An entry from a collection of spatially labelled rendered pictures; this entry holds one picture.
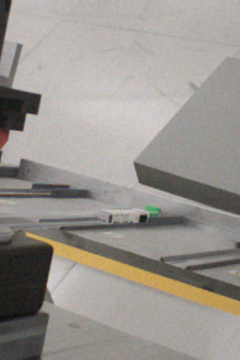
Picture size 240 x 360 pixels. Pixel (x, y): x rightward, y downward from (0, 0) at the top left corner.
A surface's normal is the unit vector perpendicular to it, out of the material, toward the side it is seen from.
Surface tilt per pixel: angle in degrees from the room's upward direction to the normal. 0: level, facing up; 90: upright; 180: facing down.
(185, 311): 0
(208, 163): 0
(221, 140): 0
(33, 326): 90
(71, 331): 43
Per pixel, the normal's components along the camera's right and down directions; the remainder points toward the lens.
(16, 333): 0.83, 0.19
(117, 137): -0.21, -0.75
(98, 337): 0.20, -0.98
